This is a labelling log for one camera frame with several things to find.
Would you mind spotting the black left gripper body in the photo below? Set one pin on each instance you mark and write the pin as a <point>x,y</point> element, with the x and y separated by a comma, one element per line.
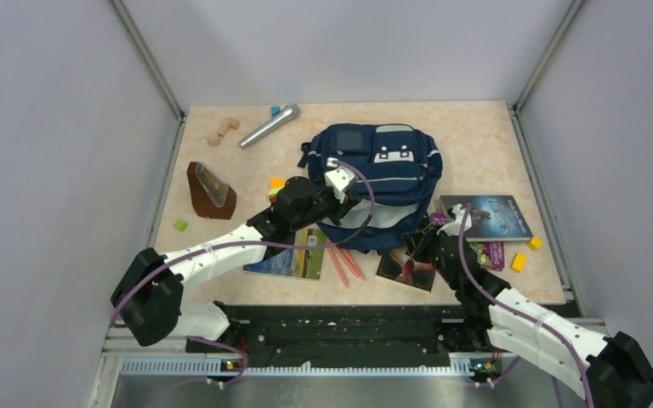
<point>325,204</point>

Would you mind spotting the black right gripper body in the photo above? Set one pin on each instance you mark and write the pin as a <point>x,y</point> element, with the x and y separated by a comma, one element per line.
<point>428,250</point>

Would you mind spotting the purple Treehouse book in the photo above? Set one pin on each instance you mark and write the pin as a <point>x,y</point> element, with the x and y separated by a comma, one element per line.
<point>490,254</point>

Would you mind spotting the dark blue Wuthering Heights book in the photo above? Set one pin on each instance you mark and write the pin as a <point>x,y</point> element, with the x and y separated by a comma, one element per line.
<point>494,217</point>

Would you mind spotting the navy blue student backpack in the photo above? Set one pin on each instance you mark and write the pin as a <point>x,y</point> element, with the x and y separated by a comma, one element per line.
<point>401,166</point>

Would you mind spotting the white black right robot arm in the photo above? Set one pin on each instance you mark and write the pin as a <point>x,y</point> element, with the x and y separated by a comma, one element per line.
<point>605,371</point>

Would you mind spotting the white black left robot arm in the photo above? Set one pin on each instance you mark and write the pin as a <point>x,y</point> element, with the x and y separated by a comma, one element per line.
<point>149,300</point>

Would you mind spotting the Three Days To See book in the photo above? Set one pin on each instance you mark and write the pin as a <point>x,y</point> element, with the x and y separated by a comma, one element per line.
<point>398,266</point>

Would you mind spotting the stacked colourful toy bricks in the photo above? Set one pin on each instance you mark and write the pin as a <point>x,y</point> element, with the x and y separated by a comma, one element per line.
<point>276,185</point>

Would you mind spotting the orange pencils bundle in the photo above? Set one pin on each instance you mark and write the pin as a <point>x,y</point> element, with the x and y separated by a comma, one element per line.
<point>344,262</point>

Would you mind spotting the blue green landscape book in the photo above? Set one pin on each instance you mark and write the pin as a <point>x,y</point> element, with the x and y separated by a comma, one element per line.
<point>297,264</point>

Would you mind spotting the yellow cube near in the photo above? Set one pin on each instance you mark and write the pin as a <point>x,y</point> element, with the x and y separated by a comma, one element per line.
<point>519,262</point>

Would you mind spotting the yellow cube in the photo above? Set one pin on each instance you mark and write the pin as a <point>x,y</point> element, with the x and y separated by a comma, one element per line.
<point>519,262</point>
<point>535,243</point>

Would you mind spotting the silver microphone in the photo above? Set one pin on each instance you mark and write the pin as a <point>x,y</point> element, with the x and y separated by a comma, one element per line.
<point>286,114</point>

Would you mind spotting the yellow cube far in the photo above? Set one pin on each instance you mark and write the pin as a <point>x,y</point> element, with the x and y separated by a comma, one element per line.
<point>535,243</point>

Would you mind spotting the brown wooden metronome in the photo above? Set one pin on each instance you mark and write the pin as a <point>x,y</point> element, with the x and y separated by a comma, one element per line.
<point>210,196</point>

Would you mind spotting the wooden block puzzle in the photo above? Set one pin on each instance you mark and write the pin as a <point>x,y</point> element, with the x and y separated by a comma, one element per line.
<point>228,124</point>

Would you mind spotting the small green cube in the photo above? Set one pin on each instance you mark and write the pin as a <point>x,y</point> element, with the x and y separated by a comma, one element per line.
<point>180,225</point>

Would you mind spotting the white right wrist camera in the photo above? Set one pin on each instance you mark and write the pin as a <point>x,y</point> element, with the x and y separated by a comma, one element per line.
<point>458,220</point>

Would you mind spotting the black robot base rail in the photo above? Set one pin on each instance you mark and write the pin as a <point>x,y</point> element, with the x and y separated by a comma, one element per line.
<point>342,337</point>

